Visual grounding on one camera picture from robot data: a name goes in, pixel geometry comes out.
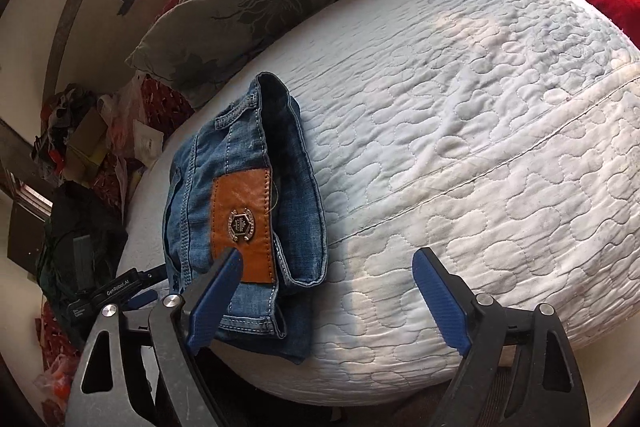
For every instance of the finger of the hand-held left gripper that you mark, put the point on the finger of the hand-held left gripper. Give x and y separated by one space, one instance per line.
152 273
142 298

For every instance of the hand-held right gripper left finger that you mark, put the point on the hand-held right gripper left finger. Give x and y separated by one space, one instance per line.
215 297

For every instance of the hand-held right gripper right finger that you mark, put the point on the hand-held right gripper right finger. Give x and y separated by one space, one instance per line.
440 297

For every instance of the blue denim pants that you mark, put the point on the blue denim pants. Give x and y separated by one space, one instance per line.
240 147

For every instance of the dark jacket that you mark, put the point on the dark jacket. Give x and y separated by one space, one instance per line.
75 227

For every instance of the orange plastic bag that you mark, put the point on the orange plastic bag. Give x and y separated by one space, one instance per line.
60 382

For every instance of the dark wooden cabinet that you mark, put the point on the dark wooden cabinet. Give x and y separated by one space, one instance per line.
25 207

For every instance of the white plastic packet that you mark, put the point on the white plastic packet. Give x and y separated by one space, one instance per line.
148 142

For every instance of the cardboard box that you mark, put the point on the cardboard box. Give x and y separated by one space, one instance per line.
87 139

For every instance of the pink plastic bag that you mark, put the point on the pink plastic bag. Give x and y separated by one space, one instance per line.
125 112

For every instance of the cardboard box clutter pile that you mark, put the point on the cardboard box clutter pile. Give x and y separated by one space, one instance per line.
57 122

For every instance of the white quilted mattress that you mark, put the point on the white quilted mattress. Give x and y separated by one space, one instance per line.
450 107

